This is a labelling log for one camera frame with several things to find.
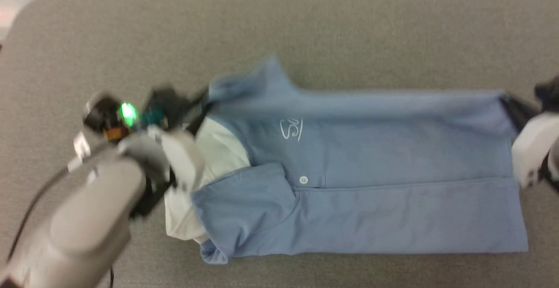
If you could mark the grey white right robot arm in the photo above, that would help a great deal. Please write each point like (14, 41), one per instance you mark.
(552, 165)

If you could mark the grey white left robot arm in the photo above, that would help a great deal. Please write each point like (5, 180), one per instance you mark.
(87, 209)

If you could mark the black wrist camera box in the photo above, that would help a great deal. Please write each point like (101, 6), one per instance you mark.
(163, 106)

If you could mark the blue polo shirt white collar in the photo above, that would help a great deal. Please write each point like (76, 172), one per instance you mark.
(349, 178)

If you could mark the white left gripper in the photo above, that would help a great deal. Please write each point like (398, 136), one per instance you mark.
(183, 157)

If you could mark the grey-beige fabric sofa seat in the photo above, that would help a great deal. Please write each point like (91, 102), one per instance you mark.
(349, 26)

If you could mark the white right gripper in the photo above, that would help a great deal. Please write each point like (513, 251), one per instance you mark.
(533, 148)

